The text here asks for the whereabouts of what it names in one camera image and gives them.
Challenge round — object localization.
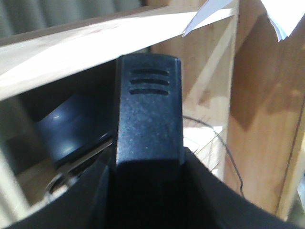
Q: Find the white paper sheet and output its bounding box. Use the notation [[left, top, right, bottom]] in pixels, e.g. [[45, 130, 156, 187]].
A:
[[183, 0, 305, 41]]

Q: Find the black stapler with orange tab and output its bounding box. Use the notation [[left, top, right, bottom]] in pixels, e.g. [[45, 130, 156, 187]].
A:
[[106, 54, 184, 229]]

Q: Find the silver laptop computer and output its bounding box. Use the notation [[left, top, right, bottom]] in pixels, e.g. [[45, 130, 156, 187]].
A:
[[36, 94, 113, 179]]

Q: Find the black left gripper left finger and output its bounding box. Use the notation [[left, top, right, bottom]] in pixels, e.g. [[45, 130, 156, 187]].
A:
[[8, 160, 109, 229]]

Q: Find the wooden upper shelf board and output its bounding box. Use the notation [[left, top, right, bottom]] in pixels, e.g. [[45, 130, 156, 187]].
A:
[[0, 0, 238, 100]]

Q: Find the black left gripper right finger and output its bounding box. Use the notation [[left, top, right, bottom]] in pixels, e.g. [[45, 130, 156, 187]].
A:
[[184, 148, 295, 229]]

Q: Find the black cable right of laptop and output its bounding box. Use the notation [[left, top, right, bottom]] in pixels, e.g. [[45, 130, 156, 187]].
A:
[[183, 115, 245, 196]]

